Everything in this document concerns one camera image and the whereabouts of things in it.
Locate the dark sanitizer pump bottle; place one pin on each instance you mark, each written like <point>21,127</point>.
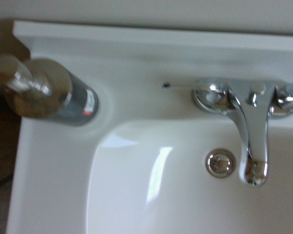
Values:
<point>73,102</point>

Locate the chrome sink drain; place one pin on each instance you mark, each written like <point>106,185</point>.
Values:
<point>221,162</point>

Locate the white sink vanity top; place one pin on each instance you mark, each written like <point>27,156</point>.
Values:
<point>63,195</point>

